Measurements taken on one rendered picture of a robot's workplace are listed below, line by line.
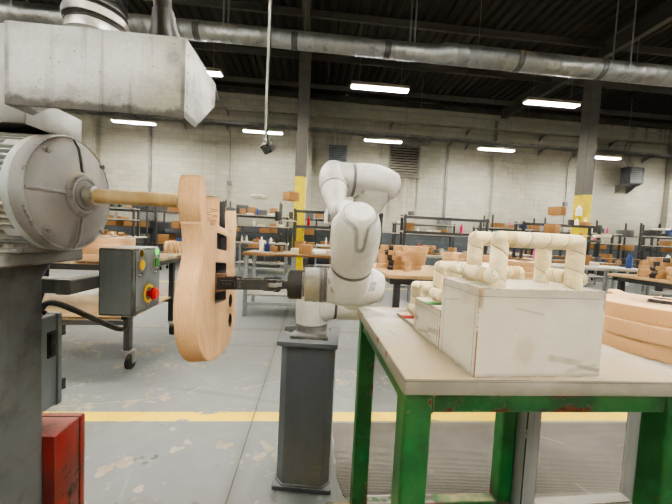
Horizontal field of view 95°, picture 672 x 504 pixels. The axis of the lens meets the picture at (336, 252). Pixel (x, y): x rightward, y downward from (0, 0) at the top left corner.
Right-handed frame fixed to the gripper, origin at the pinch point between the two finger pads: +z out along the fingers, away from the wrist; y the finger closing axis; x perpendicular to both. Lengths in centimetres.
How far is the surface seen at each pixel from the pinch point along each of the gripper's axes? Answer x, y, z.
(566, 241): 11, -25, -72
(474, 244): 10, -17, -57
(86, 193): 19.1, -9.9, 27.4
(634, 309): -4, -2, -112
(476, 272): 4, -20, -56
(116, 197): 18.7, -9.1, 21.6
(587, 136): 372, 645, -728
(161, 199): 18.7, -9.1, 12.0
